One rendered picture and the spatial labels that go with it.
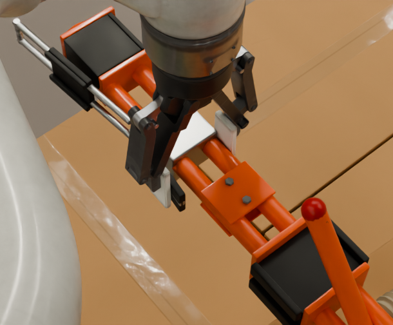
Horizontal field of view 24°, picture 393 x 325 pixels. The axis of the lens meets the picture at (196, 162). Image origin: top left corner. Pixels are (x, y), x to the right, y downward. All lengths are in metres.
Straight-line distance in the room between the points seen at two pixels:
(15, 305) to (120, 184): 1.14
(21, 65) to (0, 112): 1.91
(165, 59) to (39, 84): 1.66
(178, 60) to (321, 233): 0.21
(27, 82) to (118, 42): 1.39
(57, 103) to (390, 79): 0.96
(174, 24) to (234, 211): 0.27
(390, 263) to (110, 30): 0.42
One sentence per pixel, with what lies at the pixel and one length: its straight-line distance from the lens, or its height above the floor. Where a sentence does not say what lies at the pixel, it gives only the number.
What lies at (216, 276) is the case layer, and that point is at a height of 0.54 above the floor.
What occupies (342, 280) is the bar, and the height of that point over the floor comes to 1.14.
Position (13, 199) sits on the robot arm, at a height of 1.47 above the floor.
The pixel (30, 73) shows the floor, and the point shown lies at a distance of 2.48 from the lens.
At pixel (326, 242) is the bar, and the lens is 0.86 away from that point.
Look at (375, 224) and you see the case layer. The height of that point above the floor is 0.54.
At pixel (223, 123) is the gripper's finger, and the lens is 0.99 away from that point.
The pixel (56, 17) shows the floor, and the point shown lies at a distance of 2.59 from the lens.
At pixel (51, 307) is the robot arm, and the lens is 0.50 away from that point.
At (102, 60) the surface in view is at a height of 1.10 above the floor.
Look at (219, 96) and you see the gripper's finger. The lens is 0.91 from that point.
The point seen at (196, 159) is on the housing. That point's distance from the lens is 1.03.
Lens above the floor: 1.93
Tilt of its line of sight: 58 degrees down
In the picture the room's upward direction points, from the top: straight up
